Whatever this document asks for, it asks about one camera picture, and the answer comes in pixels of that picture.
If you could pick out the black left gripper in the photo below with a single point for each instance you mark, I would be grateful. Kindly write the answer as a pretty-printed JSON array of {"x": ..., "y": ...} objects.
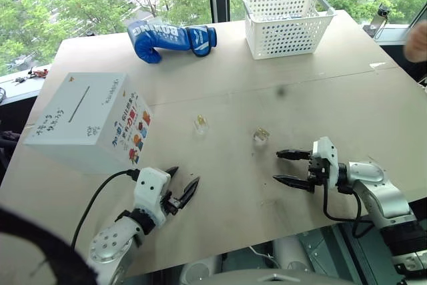
[{"x": 171, "y": 204}]

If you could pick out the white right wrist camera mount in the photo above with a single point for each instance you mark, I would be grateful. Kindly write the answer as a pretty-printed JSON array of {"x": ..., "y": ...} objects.
[{"x": 325, "y": 149}]

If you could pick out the blue boxing glove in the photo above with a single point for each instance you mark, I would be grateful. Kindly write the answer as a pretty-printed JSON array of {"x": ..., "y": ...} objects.
[{"x": 146, "y": 41}]

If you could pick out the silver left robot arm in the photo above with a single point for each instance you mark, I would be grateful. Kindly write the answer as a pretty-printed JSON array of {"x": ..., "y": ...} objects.
[{"x": 110, "y": 245}]

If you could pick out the dark chair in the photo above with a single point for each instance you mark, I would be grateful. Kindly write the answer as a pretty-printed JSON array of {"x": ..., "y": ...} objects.
[{"x": 6, "y": 151}]

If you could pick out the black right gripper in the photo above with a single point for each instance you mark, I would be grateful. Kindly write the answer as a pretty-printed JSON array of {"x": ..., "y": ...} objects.
[{"x": 317, "y": 167}]

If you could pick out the white cardboard ballot box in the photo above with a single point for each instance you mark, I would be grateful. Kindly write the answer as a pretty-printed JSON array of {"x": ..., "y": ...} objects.
[{"x": 83, "y": 115}]

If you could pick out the dark curved rounded shape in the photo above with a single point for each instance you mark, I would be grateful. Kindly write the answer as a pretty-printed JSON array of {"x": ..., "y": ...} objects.
[{"x": 40, "y": 248}]

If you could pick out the black webcam on stand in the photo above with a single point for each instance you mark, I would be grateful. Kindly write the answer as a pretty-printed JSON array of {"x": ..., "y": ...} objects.
[{"x": 383, "y": 10}]

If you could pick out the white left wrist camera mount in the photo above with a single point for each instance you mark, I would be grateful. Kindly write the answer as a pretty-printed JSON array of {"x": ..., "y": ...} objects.
[{"x": 148, "y": 191}]

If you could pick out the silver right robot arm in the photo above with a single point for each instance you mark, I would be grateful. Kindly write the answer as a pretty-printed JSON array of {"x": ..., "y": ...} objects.
[{"x": 380, "y": 195}]

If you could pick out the white cylinder under table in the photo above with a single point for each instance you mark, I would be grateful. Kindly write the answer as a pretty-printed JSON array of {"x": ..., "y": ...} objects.
[
  {"x": 198, "y": 271},
  {"x": 292, "y": 255}
]

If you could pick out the bunch of keys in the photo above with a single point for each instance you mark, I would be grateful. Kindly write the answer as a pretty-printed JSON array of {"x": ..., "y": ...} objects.
[{"x": 20, "y": 80}]

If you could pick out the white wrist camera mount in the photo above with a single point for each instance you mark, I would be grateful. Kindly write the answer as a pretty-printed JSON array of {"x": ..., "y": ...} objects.
[
  {"x": 325, "y": 149},
  {"x": 148, "y": 191}
]

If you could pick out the small red gadget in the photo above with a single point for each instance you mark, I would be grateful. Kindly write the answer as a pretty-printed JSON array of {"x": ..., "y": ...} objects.
[{"x": 39, "y": 72}]

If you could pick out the blurred bystander hand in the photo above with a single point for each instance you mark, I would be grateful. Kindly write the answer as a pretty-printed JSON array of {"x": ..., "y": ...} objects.
[{"x": 416, "y": 44}]

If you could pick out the white perforated plastic basket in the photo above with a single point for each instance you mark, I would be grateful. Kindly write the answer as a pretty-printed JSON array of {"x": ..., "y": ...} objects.
[{"x": 283, "y": 38}]

